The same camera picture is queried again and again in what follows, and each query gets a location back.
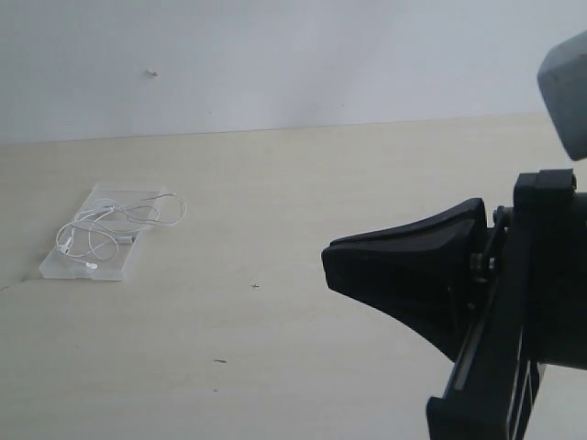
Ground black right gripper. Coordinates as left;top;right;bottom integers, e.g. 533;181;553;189
321;170;586;439

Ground white wired earphones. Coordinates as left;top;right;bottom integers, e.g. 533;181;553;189
55;192;187;271

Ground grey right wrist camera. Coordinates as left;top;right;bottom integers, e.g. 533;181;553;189
537;31;586;161

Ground clear plastic storage box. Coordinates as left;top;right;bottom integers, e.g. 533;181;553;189
39;182;165;281

